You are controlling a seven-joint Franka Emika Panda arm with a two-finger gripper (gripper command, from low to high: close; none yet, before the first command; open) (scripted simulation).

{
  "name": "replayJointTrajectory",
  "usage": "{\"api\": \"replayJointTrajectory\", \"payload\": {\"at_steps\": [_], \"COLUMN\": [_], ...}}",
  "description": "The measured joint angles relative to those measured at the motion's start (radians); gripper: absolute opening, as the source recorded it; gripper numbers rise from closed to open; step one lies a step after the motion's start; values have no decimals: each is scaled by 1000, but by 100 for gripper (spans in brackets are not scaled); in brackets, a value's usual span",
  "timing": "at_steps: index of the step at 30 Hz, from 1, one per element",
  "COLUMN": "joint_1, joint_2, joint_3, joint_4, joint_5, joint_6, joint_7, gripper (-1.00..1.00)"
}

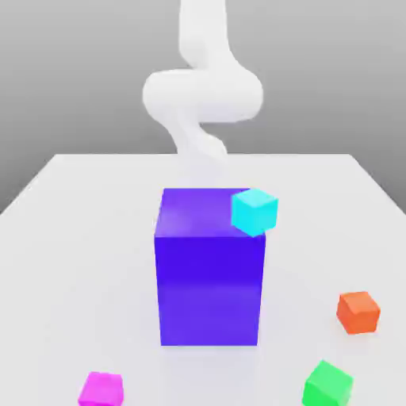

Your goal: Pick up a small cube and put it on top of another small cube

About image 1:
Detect small green cube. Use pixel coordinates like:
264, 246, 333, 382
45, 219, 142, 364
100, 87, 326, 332
301, 359, 355, 406

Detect large purple box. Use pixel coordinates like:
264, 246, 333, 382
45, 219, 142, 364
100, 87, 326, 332
154, 187, 266, 347

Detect small magenta cube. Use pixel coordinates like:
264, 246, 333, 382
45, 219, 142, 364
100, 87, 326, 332
77, 371, 124, 406

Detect small cyan cube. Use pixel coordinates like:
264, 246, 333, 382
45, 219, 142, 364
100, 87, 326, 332
230, 187, 279, 238

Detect small orange cube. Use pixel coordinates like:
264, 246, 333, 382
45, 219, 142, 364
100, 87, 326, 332
335, 290, 381, 335

